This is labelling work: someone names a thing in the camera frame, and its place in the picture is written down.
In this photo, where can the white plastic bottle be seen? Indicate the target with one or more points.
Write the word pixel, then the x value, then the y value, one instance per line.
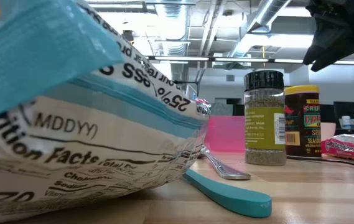
pixel 346 122

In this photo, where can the teal plastic spoon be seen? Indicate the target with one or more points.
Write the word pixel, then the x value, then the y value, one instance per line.
pixel 229 196

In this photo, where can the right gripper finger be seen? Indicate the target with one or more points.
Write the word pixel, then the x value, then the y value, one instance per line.
pixel 335 55
pixel 319 53

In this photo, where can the black computer monitor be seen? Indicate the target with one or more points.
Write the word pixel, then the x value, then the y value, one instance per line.
pixel 346 110
pixel 327 113

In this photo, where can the red Maruchan ramen pack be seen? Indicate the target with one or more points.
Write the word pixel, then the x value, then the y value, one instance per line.
pixel 347 147

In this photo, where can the pink plastic bin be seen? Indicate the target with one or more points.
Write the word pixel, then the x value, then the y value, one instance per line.
pixel 226 133

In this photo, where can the black ceiling fixture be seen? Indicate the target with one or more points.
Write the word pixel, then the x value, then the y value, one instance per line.
pixel 128 35

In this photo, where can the pink translucent bowl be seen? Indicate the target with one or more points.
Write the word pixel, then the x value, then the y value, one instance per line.
pixel 327 130

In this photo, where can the long ceiling light strip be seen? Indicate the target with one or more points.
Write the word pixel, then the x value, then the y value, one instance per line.
pixel 179 58

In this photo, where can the blue yellow Maruchan ramen pack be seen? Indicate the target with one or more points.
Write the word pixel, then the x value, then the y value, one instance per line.
pixel 71 140

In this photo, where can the black-lid spice jar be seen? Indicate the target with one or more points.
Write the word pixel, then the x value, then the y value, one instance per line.
pixel 263 124

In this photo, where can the silver metal spoon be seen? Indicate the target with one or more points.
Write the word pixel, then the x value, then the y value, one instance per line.
pixel 223 169

